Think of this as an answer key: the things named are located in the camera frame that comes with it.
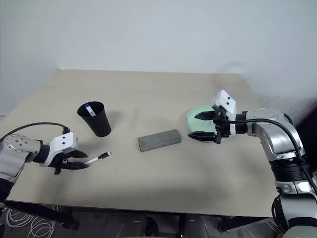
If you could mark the dark rounded shape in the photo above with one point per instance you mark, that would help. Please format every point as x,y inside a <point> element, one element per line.
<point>151,226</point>

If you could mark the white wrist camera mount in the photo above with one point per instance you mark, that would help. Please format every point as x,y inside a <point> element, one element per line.
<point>226,100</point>
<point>62,142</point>

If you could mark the black table frame bar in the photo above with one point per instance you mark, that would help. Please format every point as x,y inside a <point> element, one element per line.
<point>49,214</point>

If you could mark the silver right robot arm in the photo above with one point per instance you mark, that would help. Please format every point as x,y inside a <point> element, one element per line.
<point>272,138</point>

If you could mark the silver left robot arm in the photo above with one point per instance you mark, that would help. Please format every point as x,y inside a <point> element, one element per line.
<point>15,151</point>

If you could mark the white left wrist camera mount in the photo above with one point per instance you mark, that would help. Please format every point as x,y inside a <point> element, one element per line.
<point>62,142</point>

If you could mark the green plate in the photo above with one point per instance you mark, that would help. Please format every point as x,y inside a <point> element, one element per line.
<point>198,126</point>

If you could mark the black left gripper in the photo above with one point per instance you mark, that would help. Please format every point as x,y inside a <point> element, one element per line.
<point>59,161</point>

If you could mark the white marker with black cap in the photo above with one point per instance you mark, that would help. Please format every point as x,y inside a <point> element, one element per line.
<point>99,157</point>

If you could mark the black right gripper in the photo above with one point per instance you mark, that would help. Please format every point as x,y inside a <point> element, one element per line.
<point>220,121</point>

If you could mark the black table leg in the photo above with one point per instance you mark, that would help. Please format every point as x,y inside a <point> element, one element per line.
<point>232,223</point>

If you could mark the black cup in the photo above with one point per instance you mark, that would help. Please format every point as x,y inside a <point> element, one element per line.
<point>99,124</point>

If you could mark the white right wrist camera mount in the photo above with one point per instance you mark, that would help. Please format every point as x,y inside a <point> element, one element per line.
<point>226,100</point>

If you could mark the white marker with blue cap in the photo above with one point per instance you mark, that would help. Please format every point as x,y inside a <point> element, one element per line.
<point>89,109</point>

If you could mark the grey rectangular block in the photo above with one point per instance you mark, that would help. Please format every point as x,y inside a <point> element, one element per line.
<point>158,140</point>

